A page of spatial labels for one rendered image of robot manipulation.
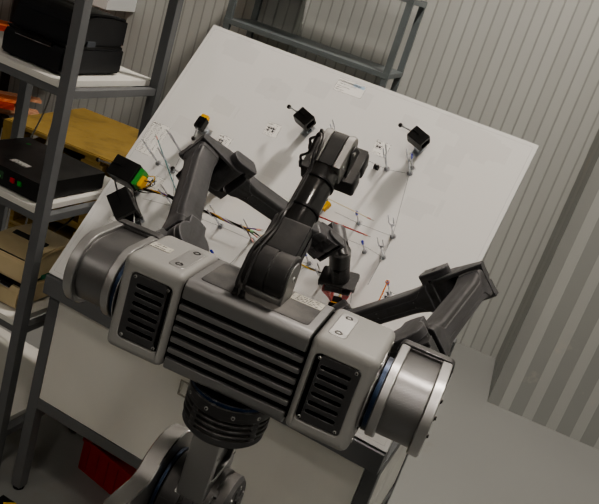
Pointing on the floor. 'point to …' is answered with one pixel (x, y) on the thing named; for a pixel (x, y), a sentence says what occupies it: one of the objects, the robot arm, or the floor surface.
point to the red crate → (104, 467)
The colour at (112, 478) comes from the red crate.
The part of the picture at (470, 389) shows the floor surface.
